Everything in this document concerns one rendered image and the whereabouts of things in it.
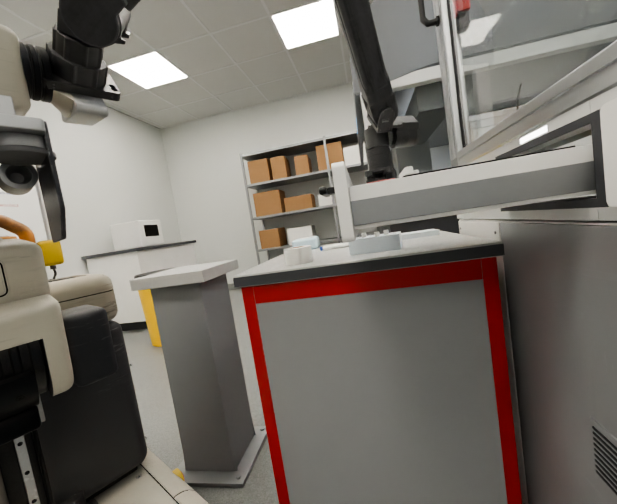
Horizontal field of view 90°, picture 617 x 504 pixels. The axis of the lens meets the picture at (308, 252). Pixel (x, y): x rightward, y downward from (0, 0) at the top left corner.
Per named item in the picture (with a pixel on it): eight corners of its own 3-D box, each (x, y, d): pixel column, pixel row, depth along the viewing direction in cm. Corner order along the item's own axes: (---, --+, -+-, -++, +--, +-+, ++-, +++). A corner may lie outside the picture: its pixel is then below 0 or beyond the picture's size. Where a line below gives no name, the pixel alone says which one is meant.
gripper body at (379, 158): (397, 177, 81) (393, 149, 80) (392, 173, 71) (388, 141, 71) (372, 182, 83) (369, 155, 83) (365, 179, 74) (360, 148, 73)
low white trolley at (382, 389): (284, 567, 79) (232, 276, 72) (319, 414, 139) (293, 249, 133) (538, 584, 67) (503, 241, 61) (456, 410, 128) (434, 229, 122)
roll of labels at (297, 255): (280, 265, 78) (277, 250, 78) (298, 260, 83) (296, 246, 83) (300, 265, 73) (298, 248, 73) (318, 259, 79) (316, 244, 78)
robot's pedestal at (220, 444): (166, 486, 111) (124, 281, 105) (208, 430, 141) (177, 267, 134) (243, 488, 105) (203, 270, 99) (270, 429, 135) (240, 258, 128)
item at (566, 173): (354, 230, 44) (348, 186, 43) (358, 225, 69) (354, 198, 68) (700, 178, 36) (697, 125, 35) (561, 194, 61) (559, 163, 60)
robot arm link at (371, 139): (360, 130, 79) (367, 122, 73) (386, 126, 80) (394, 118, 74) (364, 157, 79) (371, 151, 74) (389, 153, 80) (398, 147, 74)
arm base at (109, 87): (105, 76, 62) (26, 58, 54) (110, 35, 58) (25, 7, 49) (121, 102, 59) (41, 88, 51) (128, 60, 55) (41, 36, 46)
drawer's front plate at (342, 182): (342, 243, 42) (330, 162, 41) (351, 232, 71) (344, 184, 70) (355, 241, 42) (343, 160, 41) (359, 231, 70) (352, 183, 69)
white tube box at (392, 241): (349, 255, 77) (347, 240, 77) (355, 251, 85) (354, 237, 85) (401, 249, 73) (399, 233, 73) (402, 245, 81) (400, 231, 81)
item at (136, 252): (97, 335, 347) (74, 228, 336) (163, 306, 459) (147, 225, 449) (153, 330, 332) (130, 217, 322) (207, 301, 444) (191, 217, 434)
